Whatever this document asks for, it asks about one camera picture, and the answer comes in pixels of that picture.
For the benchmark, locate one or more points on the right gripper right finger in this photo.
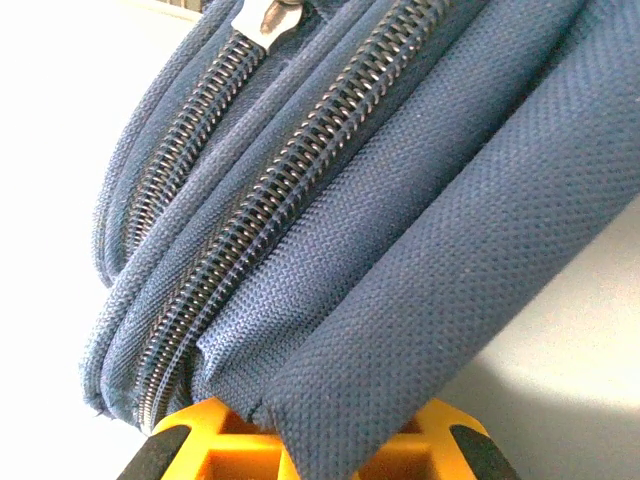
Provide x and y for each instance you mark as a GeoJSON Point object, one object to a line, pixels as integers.
{"type": "Point", "coordinates": [440, 430]}

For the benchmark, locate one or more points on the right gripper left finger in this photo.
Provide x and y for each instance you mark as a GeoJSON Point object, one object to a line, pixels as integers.
{"type": "Point", "coordinates": [200, 430]}

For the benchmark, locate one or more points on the navy blue backpack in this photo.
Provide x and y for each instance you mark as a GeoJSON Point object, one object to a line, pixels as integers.
{"type": "Point", "coordinates": [380, 240]}

